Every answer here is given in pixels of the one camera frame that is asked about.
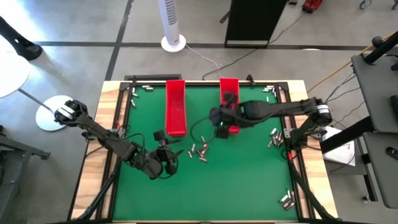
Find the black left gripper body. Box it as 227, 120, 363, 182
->
154, 129, 178, 175

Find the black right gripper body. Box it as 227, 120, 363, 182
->
209, 92, 243, 139

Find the red plastic bin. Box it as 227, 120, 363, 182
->
220, 77, 241, 135
165, 80, 188, 137

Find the green table mat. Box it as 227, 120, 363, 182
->
112, 83, 300, 222

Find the black divider panel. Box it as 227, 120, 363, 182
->
219, 0, 289, 49

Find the white tower fan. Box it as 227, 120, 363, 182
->
157, 0, 187, 53

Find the white paper sheet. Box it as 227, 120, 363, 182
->
322, 126, 356, 167

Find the black table beam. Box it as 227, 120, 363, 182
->
320, 116, 374, 155

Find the red black device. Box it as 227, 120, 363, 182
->
302, 0, 323, 14

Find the grey side table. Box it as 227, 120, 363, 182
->
351, 46, 398, 209

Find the grey metal cart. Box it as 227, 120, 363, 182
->
0, 124, 51, 224

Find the black knobbed pole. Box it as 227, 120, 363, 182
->
363, 30, 398, 65

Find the black flat device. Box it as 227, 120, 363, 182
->
390, 95, 398, 118

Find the black chair leg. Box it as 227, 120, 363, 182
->
0, 15, 44, 62

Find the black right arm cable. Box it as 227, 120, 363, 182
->
190, 117, 218, 144

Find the black floor cable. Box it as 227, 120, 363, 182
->
201, 12, 307, 81

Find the white fan cord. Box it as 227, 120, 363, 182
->
185, 44, 225, 79

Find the black frame strut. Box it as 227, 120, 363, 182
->
74, 160, 121, 222
289, 161, 336, 222

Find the yellow floor cable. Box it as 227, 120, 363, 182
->
307, 30, 398, 94

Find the white round pedestal table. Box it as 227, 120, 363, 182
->
0, 51, 74, 132

